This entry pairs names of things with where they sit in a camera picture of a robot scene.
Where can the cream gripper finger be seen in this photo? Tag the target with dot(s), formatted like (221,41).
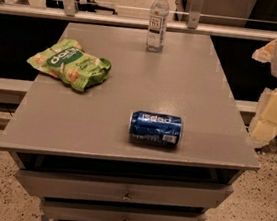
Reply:
(265,53)
(263,126)

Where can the clear plastic water bottle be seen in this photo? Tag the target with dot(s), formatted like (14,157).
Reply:
(157,25)

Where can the blue pepsi can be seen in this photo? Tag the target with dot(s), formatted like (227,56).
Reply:
(155,128)

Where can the top grey drawer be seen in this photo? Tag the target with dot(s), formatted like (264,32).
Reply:
(130,190)

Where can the green snack chip bag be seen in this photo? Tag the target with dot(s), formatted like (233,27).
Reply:
(67,61)

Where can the grey drawer cabinet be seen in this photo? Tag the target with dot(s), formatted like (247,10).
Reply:
(58,130)

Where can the middle grey drawer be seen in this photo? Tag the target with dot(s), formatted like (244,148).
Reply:
(88,212)

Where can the metal railing frame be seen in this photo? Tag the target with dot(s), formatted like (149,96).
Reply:
(130,15)

